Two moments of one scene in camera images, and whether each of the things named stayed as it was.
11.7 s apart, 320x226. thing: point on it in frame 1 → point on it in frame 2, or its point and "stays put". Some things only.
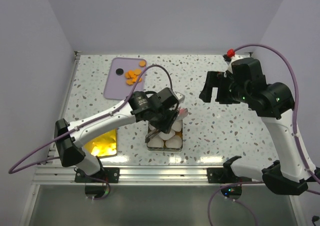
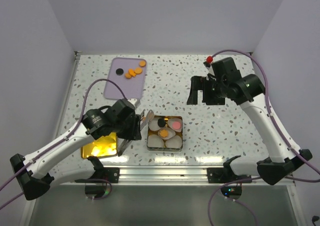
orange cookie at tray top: x=142 y=63 stays put
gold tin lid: x=104 y=146 stays put
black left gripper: x=165 y=127 → x=134 y=133
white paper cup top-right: x=177 y=126 stays put
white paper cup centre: x=165 y=136 stays put
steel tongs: x=180 y=97 → x=122 y=144
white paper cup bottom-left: x=156 y=142 stays put
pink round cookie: x=183 y=111 → x=176 y=125
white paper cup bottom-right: x=175 y=142 stays put
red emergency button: x=230 y=52 → x=209 y=59
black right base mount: x=225 y=175 stays put
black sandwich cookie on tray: x=119 y=71 stays put
